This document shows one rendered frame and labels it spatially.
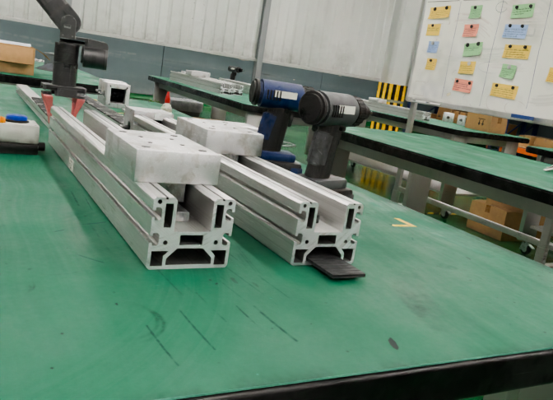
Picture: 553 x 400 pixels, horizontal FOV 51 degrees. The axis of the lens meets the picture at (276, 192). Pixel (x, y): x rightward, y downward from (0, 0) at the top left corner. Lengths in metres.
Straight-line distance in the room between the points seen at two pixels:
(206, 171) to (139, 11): 12.13
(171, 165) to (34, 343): 0.30
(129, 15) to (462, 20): 9.21
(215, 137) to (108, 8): 11.77
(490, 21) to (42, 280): 3.89
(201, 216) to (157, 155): 0.09
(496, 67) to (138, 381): 3.85
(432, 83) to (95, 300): 4.12
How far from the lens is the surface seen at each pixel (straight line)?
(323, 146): 1.03
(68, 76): 1.57
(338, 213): 0.80
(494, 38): 4.24
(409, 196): 3.60
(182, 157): 0.73
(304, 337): 0.57
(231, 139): 1.03
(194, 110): 6.51
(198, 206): 0.73
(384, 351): 0.58
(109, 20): 12.72
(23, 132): 1.27
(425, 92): 4.61
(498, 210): 4.94
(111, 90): 2.43
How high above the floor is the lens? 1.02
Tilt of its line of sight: 12 degrees down
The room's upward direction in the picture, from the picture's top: 9 degrees clockwise
